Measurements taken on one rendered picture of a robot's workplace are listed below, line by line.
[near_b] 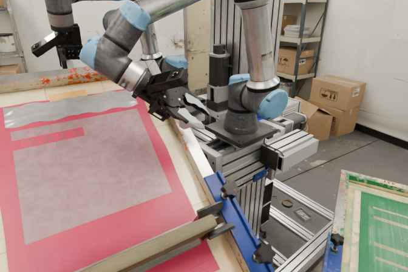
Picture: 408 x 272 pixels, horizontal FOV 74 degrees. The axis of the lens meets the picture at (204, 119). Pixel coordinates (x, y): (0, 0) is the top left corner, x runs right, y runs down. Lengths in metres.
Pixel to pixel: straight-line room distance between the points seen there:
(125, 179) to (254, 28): 0.57
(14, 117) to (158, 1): 0.51
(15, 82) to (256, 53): 0.71
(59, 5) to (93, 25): 3.23
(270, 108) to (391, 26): 3.45
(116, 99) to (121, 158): 0.21
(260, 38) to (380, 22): 3.54
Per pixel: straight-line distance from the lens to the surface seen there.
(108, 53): 0.70
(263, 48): 0.89
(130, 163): 0.78
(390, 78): 4.31
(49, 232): 0.73
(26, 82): 0.93
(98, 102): 0.89
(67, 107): 0.89
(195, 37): 4.86
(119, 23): 0.71
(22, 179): 0.79
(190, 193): 0.77
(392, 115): 4.38
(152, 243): 0.60
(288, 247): 2.13
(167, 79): 0.67
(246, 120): 1.09
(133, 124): 0.85
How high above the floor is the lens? 1.74
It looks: 23 degrees down
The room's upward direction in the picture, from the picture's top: straight up
